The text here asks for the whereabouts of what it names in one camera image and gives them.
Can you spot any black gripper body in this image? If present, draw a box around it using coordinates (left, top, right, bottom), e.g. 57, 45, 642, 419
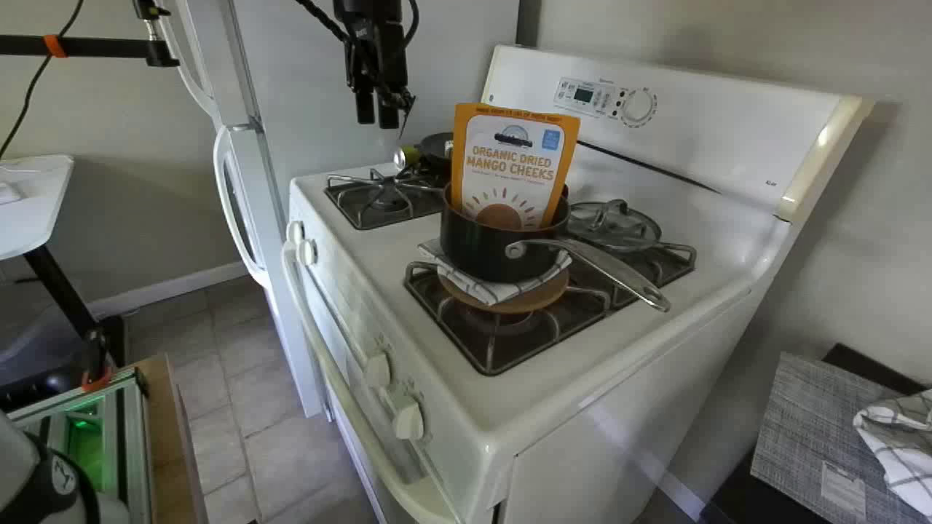
345, 22, 415, 98

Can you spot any white and black robot base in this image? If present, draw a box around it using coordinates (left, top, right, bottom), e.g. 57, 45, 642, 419
0, 410, 134, 524

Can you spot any orange box in pot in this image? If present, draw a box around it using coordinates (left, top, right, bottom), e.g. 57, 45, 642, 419
447, 98, 584, 236

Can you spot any white refrigerator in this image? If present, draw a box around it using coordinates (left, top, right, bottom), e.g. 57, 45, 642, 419
142, 0, 528, 419

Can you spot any black burner grate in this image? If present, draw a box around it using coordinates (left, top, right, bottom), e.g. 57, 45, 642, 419
324, 162, 451, 231
403, 198, 699, 377

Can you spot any round wooden trivet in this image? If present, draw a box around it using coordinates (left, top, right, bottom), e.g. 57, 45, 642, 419
435, 261, 572, 316

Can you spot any round glass lid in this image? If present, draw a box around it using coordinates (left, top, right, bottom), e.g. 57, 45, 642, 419
565, 198, 665, 253

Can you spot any black boom pole orange tape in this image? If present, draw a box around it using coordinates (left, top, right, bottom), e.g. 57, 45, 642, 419
0, 0, 183, 70

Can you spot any white gas stove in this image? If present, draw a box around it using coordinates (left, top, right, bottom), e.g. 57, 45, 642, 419
281, 39, 878, 524

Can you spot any white table with black leg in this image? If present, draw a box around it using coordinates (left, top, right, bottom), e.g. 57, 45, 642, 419
0, 154, 129, 381

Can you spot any wooden robot cart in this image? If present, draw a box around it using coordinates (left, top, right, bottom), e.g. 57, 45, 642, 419
0, 352, 211, 524

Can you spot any black side table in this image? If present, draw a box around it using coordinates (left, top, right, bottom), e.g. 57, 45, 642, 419
703, 341, 932, 524

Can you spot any gray woven mat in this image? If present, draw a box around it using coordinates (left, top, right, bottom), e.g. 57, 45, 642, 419
750, 349, 932, 524

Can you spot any white checked towel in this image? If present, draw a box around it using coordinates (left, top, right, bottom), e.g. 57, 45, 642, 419
852, 386, 932, 521

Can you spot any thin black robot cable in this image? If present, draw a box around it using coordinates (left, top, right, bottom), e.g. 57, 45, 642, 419
399, 0, 426, 45

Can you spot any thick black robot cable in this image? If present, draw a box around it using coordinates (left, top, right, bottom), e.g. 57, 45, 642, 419
294, 0, 354, 45

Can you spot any black saucepan with steel handle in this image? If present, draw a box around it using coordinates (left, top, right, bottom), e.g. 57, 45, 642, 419
438, 186, 675, 314

